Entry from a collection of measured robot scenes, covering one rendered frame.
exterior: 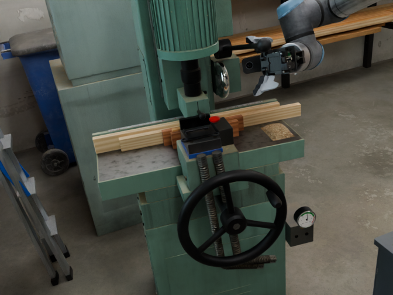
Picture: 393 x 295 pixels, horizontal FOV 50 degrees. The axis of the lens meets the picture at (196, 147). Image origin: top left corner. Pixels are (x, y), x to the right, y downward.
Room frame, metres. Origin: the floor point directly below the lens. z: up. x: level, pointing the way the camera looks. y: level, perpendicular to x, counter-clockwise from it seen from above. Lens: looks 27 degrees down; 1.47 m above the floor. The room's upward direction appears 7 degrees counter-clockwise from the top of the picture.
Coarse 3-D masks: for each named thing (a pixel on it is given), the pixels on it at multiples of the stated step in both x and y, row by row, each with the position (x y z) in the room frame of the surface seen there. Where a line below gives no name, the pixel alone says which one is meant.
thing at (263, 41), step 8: (224, 40) 1.34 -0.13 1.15; (264, 40) 0.97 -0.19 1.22; (224, 48) 1.30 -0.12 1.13; (232, 48) 1.21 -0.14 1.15; (240, 48) 1.14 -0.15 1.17; (248, 48) 1.08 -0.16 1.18; (256, 48) 1.02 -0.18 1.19; (264, 48) 0.97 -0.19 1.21; (216, 56) 1.33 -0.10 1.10; (224, 56) 1.32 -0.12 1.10
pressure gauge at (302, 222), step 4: (300, 208) 1.03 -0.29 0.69; (304, 208) 1.02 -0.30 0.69; (308, 208) 1.02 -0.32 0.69; (296, 212) 1.02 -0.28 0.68; (300, 212) 1.01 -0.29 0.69; (304, 212) 1.00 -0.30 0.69; (308, 212) 1.01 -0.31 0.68; (312, 212) 1.01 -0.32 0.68; (296, 216) 1.01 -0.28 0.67; (300, 216) 1.00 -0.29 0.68; (304, 216) 1.01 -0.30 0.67; (308, 216) 1.01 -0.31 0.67; (312, 216) 1.01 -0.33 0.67; (296, 220) 1.01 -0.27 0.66; (300, 220) 1.00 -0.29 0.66; (304, 220) 1.01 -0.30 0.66; (308, 220) 1.01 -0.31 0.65; (312, 220) 1.01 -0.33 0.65; (300, 224) 1.00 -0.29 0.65; (304, 224) 1.01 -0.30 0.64; (308, 224) 1.01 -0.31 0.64; (312, 224) 1.01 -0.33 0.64
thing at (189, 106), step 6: (180, 90) 1.24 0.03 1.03; (180, 96) 1.20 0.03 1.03; (186, 96) 1.18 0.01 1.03; (198, 96) 1.17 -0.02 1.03; (204, 96) 1.16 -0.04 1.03; (180, 102) 1.22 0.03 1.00; (186, 102) 1.13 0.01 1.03; (192, 102) 1.13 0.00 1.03; (198, 102) 1.13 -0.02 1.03; (204, 102) 1.14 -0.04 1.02; (180, 108) 1.24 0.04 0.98; (186, 108) 1.13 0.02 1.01; (192, 108) 1.13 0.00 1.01; (198, 108) 1.13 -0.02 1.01; (204, 108) 1.14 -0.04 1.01; (186, 114) 1.14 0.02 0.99; (192, 114) 1.13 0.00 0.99; (198, 114) 1.13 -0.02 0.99
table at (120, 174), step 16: (256, 128) 1.18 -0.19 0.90; (288, 128) 1.15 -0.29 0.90; (160, 144) 1.15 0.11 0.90; (240, 144) 1.09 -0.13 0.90; (256, 144) 1.08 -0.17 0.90; (272, 144) 1.06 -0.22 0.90; (288, 144) 1.06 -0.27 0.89; (96, 160) 1.10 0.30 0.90; (112, 160) 1.08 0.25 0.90; (128, 160) 1.07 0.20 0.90; (144, 160) 1.06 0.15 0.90; (160, 160) 1.04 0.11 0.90; (176, 160) 1.03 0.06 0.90; (240, 160) 1.04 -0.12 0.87; (256, 160) 1.04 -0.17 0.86; (272, 160) 1.05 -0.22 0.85; (112, 176) 0.99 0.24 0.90; (128, 176) 0.98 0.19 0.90; (144, 176) 0.99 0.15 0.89; (160, 176) 0.99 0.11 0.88; (176, 176) 1.00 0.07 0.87; (112, 192) 0.97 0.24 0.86; (128, 192) 0.98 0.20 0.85
